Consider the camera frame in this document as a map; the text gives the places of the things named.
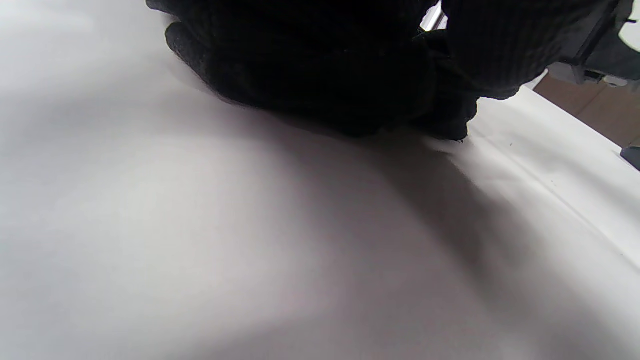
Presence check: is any person's left hand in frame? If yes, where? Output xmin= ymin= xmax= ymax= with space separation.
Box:
xmin=146 ymin=0 xmax=481 ymax=141

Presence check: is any black corduroy backpack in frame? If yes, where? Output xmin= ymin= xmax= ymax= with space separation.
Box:
xmin=440 ymin=0 xmax=631 ymax=101

